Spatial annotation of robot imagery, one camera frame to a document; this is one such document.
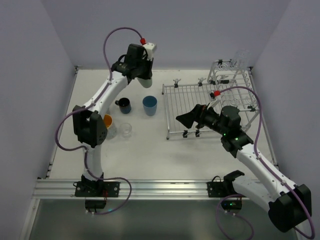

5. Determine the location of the light blue plastic cup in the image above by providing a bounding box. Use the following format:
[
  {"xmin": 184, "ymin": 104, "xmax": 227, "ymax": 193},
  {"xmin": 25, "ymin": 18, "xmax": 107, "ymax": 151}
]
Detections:
[{"xmin": 142, "ymin": 95, "xmax": 158, "ymax": 117}]

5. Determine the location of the dark blue ceramic mug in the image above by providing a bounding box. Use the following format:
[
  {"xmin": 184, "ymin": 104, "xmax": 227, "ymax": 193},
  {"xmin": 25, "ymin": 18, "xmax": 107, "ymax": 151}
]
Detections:
[{"xmin": 115, "ymin": 97, "xmax": 132, "ymax": 115}]

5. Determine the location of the clear glass tumbler front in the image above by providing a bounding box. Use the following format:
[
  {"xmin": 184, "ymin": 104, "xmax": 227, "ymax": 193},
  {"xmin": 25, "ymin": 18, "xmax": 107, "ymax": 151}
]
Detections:
[{"xmin": 119, "ymin": 123, "xmax": 132, "ymax": 138}]

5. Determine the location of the clear glass tumbler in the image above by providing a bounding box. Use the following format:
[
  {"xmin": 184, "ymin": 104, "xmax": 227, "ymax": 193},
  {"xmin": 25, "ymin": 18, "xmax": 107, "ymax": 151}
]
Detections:
[
  {"xmin": 230, "ymin": 49, "xmax": 251, "ymax": 70},
  {"xmin": 119, "ymin": 123, "xmax": 132, "ymax": 138}
]

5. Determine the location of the white floral ceramic mug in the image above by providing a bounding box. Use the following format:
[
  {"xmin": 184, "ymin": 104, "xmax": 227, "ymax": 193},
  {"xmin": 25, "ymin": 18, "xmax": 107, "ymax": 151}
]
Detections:
[{"xmin": 103, "ymin": 114, "xmax": 117, "ymax": 140}]

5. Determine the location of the light green plastic cup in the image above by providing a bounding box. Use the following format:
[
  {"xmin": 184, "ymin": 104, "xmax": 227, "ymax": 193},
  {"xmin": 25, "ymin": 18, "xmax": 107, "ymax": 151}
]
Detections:
[{"xmin": 137, "ymin": 78, "xmax": 153, "ymax": 89}]

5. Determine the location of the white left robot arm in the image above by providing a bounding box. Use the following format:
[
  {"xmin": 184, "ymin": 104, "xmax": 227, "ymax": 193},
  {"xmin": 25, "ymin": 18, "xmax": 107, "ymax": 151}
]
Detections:
[{"xmin": 72, "ymin": 42, "xmax": 157, "ymax": 197}]

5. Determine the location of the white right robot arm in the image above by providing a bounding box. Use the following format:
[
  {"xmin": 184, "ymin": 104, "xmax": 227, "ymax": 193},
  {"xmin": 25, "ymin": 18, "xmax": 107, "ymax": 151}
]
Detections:
[{"xmin": 175, "ymin": 104, "xmax": 312, "ymax": 233}]

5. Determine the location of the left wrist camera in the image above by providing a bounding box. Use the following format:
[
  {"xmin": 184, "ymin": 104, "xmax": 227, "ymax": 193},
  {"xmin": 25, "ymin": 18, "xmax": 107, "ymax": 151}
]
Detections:
[{"xmin": 140, "ymin": 37, "xmax": 157, "ymax": 61}]

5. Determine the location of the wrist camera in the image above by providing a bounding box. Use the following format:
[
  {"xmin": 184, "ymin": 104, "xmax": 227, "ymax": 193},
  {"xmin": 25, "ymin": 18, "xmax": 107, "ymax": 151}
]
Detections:
[
  {"xmin": 140, "ymin": 37, "xmax": 157, "ymax": 61},
  {"xmin": 207, "ymin": 90, "xmax": 222, "ymax": 109}
]

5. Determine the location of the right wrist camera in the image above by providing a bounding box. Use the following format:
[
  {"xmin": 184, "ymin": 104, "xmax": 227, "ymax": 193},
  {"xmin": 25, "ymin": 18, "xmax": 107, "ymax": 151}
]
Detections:
[{"xmin": 207, "ymin": 90, "xmax": 222, "ymax": 109}]

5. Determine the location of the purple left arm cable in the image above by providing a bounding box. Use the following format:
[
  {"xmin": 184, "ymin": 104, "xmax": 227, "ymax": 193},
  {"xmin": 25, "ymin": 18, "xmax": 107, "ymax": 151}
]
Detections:
[{"xmin": 54, "ymin": 27, "xmax": 142, "ymax": 182}]

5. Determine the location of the silver wire dish rack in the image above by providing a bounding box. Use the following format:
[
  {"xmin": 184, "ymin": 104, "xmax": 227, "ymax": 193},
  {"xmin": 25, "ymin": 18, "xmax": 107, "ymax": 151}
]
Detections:
[{"xmin": 162, "ymin": 60, "xmax": 259, "ymax": 139}]

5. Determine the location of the black right base bracket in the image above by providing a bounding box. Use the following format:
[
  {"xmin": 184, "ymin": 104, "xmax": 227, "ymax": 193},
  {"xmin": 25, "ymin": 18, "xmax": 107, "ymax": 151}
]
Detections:
[{"xmin": 206, "ymin": 170, "xmax": 245, "ymax": 213}]

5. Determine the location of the black base bracket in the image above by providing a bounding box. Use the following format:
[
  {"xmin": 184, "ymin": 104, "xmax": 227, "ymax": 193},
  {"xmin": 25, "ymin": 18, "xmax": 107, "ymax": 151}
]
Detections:
[
  {"xmin": 206, "ymin": 170, "xmax": 245, "ymax": 213},
  {"xmin": 73, "ymin": 175, "xmax": 120, "ymax": 214}
]

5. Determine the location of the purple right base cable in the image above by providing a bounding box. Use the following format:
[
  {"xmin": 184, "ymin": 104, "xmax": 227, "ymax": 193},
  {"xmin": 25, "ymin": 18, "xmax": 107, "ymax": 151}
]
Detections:
[{"xmin": 214, "ymin": 193, "xmax": 255, "ymax": 240}]

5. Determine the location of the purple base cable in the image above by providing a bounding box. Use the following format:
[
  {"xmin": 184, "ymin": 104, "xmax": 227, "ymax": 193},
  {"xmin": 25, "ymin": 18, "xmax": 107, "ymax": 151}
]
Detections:
[
  {"xmin": 86, "ymin": 177, "xmax": 133, "ymax": 216},
  {"xmin": 214, "ymin": 193, "xmax": 255, "ymax": 240}
]

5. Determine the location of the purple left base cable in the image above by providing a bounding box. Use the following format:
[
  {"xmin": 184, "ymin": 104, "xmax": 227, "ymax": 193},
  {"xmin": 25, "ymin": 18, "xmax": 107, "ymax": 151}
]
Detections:
[{"xmin": 86, "ymin": 177, "xmax": 133, "ymax": 216}]

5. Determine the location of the black left base bracket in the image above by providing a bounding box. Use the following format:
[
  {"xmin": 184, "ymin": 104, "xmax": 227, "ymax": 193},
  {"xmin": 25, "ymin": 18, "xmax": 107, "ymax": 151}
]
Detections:
[{"xmin": 73, "ymin": 175, "xmax": 120, "ymax": 214}]

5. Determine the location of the aluminium mounting rail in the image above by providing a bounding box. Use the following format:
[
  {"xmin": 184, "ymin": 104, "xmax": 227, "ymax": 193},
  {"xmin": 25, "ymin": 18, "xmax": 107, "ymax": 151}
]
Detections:
[{"xmin": 32, "ymin": 177, "xmax": 251, "ymax": 201}]

